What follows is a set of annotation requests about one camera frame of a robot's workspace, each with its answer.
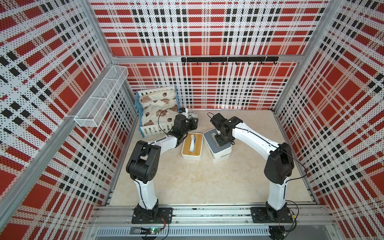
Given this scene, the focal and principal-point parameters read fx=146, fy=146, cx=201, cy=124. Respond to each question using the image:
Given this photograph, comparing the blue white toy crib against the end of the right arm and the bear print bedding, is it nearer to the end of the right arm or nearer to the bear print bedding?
the bear print bedding

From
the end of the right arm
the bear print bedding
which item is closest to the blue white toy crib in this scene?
the bear print bedding

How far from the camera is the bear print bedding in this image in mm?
1069
